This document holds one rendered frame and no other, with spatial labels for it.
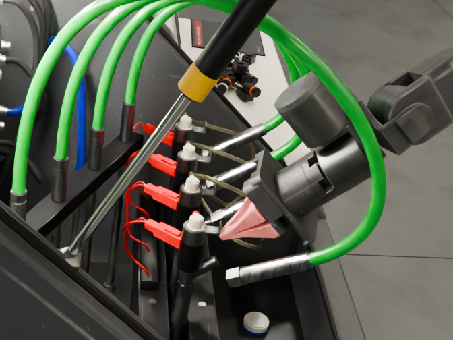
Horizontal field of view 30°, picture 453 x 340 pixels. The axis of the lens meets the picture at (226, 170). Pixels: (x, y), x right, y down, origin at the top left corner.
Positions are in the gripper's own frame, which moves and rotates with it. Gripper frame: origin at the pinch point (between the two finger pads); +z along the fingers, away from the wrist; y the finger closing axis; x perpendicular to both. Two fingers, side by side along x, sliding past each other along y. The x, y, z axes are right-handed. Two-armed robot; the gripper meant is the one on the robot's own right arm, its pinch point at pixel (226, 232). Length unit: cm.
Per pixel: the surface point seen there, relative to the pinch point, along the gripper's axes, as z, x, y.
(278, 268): -7.4, 10.5, -1.6
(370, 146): -23.1, 10.9, 5.0
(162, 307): 15.3, -1.9, -5.2
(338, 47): 68, -358, -102
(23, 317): -4.8, 37.8, 19.6
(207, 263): 4.5, 0.5, -2.0
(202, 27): 23, -98, 2
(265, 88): 12, -73, -11
